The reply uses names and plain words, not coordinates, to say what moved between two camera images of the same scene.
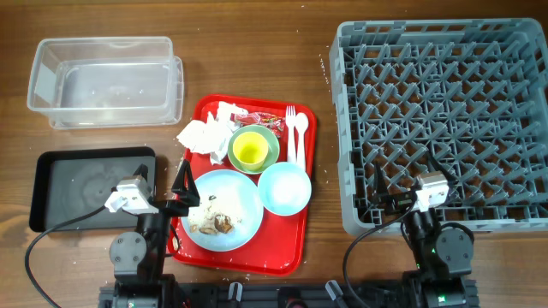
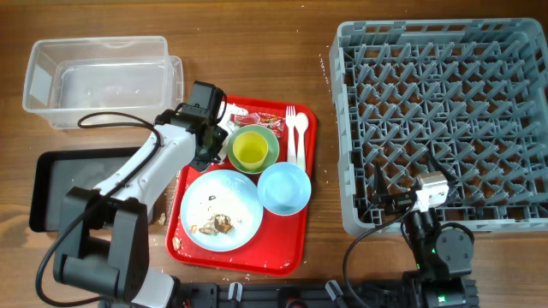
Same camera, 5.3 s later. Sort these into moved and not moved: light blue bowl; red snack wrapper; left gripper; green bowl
Moved: left gripper
Not moved: red snack wrapper; light blue bowl; green bowl
